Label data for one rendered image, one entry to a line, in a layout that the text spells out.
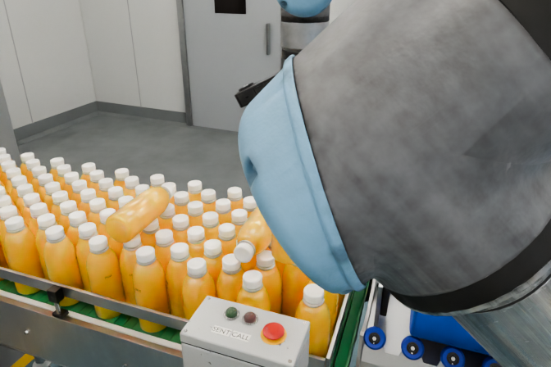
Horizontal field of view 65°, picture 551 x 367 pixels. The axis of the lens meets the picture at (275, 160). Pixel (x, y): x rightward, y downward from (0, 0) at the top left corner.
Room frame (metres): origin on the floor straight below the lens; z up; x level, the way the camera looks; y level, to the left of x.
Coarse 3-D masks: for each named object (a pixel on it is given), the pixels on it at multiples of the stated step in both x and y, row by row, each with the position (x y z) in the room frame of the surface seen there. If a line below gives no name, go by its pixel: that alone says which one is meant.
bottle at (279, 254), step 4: (272, 236) 0.69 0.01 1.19; (272, 240) 0.69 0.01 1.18; (276, 240) 0.68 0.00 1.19; (272, 244) 0.69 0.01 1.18; (276, 244) 0.68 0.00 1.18; (272, 248) 0.69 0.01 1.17; (276, 248) 0.68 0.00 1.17; (280, 248) 0.67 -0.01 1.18; (272, 252) 0.69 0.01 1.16; (276, 252) 0.68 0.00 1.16; (280, 252) 0.67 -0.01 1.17; (284, 252) 0.67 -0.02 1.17; (276, 256) 0.68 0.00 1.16; (280, 256) 0.67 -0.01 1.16; (284, 256) 0.67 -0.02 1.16; (288, 256) 0.67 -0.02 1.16; (276, 260) 0.68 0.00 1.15; (280, 260) 0.67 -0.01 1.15; (284, 260) 0.67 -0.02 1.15; (288, 260) 0.67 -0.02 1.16; (288, 264) 0.67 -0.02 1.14
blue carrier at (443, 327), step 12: (420, 324) 0.61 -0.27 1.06; (432, 324) 0.60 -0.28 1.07; (444, 324) 0.59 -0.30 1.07; (456, 324) 0.58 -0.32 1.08; (420, 336) 0.62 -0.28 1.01; (432, 336) 0.61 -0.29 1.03; (444, 336) 0.60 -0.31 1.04; (456, 336) 0.59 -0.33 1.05; (468, 336) 0.58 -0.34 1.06; (468, 348) 0.60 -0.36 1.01; (480, 348) 0.58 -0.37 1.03
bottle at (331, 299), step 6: (312, 282) 0.71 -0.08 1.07; (324, 294) 0.69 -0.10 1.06; (330, 294) 0.69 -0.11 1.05; (336, 294) 0.70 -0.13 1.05; (330, 300) 0.69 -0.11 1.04; (336, 300) 0.70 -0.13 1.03; (330, 306) 0.68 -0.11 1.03; (336, 306) 0.70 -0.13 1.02; (330, 312) 0.69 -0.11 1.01; (336, 312) 0.70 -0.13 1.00; (330, 318) 0.69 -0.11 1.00; (336, 318) 0.70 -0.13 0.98; (330, 324) 0.69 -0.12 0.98; (330, 330) 0.69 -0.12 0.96; (330, 336) 0.69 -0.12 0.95
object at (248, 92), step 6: (270, 78) 0.69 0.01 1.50; (246, 84) 0.72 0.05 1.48; (252, 84) 0.72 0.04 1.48; (258, 84) 0.69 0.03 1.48; (264, 84) 0.69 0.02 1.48; (240, 90) 0.71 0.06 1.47; (246, 90) 0.70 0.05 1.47; (252, 90) 0.70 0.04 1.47; (258, 90) 0.69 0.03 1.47; (240, 96) 0.70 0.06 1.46; (246, 96) 0.70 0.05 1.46; (252, 96) 0.70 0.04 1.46; (240, 102) 0.70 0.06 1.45; (246, 102) 0.70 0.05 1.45
